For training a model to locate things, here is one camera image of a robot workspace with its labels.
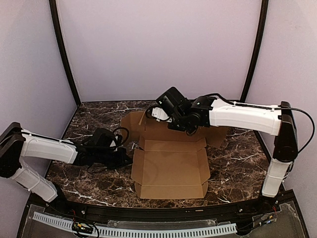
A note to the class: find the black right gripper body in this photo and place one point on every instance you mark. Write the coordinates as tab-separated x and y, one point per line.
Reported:
176	123

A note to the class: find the black front rail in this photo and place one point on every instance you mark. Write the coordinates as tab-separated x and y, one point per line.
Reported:
234	212

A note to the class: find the right black frame post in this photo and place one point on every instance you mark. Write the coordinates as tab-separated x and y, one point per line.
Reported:
256	50

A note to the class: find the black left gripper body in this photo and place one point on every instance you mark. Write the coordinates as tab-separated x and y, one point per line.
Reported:
120	158

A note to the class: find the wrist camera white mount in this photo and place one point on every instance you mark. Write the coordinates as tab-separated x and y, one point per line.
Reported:
157	113
121	136

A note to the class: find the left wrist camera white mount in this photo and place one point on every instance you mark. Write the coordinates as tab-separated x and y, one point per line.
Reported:
121	136

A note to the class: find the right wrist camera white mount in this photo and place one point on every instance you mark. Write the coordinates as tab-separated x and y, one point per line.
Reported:
157	113

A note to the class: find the black frame post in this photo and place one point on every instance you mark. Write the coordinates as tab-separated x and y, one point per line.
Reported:
256	50
62	51

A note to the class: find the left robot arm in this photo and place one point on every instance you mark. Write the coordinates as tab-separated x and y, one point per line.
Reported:
102	147

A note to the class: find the small electronics board left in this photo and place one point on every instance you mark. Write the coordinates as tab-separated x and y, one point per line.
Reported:
82	228

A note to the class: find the small electronics board right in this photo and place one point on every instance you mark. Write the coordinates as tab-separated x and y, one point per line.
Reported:
267	220

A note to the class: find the left black frame post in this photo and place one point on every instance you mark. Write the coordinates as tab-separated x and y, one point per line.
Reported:
62	51

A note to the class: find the small electronics board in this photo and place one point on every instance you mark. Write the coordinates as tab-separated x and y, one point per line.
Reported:
267	220
82	228

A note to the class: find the brown cardboard box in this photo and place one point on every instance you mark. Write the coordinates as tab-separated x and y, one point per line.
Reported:
169	164

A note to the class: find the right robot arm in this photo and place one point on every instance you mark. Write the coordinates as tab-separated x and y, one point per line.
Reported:
213	110

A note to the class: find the white slotted cable duct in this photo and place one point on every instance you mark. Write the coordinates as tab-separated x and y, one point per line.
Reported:
121	229

